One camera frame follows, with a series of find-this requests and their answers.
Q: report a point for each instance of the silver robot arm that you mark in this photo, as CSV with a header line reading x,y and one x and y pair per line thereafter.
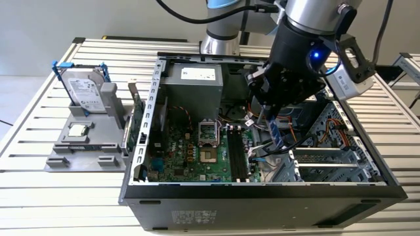
x,y
216,27

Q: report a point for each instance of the RAM slot with white clips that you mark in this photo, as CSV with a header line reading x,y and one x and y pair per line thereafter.
x,y
235,153
243,153

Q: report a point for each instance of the grey power supply unit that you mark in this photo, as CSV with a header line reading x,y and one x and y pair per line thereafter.
x,y
193,98

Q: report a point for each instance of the perforated metal disk bay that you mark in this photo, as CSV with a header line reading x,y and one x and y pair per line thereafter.
x,y
321,157

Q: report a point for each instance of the CPU socket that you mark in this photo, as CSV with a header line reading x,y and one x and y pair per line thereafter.
x,y
209,155

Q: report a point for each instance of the black case fan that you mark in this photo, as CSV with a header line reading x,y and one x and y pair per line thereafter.
x,y
161,123

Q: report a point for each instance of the green graphics card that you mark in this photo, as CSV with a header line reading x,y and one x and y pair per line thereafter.
x,y
139,110

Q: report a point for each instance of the green motherboard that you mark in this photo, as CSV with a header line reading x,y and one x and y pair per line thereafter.
x,y
177,157

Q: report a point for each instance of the black PC case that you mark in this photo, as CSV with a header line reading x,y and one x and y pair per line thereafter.
x,y
229,211

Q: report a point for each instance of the hard disk in blue carrier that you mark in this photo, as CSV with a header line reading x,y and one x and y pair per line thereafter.
x,y
83,88

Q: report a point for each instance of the grey parts rack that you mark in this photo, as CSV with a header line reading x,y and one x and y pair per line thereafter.
x,y
104,137

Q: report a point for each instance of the silver CPU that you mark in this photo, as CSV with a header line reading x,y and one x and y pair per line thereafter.
x,y
76,129

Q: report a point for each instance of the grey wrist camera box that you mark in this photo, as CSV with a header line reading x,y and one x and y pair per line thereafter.
x,y
341,86

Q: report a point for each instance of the black camera bracket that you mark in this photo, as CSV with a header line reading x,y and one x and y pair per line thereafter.
x,y
348,19

